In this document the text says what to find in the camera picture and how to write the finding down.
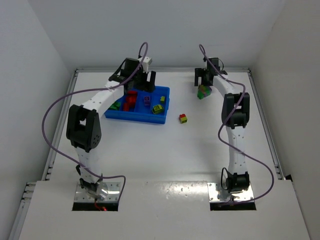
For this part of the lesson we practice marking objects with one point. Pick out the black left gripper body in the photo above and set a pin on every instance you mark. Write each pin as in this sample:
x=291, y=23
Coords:
x=141, y=81

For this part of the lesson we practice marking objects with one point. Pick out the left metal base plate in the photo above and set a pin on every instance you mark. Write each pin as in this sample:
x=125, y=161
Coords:
x=106, y=192

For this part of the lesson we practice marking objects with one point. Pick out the green square lego brick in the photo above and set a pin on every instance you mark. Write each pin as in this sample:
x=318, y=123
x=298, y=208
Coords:
x=116, y=106

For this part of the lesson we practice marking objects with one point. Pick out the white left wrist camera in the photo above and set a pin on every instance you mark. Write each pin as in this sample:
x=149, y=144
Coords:
x=145, y=63

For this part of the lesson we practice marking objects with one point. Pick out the small lime lego brick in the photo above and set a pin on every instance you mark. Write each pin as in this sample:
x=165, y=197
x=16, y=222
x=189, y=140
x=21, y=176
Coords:
x=162, y=99

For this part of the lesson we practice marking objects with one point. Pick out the red arched lego brick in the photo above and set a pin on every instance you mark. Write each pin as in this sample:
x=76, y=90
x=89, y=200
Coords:
x=128, y=107

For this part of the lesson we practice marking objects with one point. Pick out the green sloped lego brick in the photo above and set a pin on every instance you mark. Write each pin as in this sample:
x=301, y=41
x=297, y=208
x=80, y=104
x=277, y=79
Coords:
x=203, y=91

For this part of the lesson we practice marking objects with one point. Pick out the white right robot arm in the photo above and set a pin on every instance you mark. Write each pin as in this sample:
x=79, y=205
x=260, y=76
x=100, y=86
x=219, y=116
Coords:
x=235, y=116

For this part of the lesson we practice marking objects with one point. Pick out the red lime small stack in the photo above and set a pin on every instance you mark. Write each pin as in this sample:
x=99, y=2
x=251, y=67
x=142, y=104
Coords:
x=183, y=118

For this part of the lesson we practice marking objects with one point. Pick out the lime green lego brick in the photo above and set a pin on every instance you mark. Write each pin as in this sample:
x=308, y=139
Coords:
x=157, y=109

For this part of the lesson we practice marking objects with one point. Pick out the metal base plate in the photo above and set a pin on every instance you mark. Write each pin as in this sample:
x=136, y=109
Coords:
x=217, y=195
x=106, y=192

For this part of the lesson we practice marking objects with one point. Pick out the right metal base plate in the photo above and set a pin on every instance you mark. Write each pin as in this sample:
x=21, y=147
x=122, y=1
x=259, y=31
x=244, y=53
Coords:
x=217, y=195

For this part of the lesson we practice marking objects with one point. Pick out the red long lego brick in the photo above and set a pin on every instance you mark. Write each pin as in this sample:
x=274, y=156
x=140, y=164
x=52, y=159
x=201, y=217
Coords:
x=131, y=97

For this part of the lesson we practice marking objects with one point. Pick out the blue plastic sorting bin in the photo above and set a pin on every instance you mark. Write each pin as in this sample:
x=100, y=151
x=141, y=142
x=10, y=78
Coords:
x=141, y=112

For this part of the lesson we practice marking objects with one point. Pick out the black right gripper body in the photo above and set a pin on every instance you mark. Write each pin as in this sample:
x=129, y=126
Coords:
x=203, y=75

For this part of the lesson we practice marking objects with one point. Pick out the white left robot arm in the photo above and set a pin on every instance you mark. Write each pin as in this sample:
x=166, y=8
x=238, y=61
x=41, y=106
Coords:
x=83, y=123

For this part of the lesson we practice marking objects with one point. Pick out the purple rounded lego brick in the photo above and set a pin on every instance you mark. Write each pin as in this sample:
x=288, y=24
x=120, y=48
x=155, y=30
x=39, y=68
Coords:
x=147, y=100

